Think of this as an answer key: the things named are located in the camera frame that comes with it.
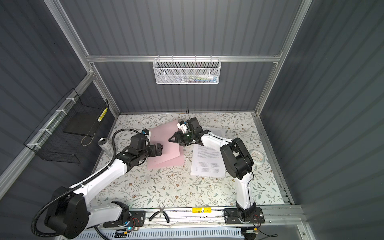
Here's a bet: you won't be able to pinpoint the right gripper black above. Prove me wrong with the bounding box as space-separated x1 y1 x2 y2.
169 131 196 146

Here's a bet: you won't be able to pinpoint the pink folder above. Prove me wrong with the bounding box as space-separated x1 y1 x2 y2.
147 120 185 170

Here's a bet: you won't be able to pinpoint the black wire basket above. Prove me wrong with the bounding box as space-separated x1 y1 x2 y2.
24 90 109 164

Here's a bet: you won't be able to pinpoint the black handled pliers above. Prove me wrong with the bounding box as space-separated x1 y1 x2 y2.
149 208 170 223

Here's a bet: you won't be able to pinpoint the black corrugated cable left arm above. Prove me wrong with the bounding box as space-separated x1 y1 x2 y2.
30 128 142 238

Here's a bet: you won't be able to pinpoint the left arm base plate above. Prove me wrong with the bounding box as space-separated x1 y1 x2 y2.
103 211 146 228

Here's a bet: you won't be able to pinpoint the printed paper sheet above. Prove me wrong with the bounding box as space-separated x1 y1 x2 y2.
191 145 226 178

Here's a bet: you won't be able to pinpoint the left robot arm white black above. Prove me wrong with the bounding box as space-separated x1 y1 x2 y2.
31 133 163 239

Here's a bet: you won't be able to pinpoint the yellow marker in black basket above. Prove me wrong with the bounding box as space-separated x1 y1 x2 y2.
97 108 109 122

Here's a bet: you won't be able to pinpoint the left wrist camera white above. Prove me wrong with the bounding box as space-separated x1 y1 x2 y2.
142 130 151 136

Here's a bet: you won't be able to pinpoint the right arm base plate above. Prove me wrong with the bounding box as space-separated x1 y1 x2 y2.
222 207 265 225

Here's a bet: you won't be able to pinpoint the silver drink can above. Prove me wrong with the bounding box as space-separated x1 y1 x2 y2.
98 138 114 157

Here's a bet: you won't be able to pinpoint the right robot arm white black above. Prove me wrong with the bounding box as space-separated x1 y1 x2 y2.
169 118 257 223

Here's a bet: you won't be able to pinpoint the tubes in white basket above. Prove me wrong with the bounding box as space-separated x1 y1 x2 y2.
177 74 219 83

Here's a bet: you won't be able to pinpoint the white wire mesh basket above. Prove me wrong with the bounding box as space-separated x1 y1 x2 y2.
153 59 222 85

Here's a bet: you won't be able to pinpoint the yellow spirit level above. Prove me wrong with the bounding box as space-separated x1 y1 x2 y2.
192 207 212 214

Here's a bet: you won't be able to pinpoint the lower printed paper sheets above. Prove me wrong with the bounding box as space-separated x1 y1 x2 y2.
202 127 227 141

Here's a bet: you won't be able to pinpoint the white perforated front rail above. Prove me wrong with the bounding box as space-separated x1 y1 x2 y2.
76 227 245 240

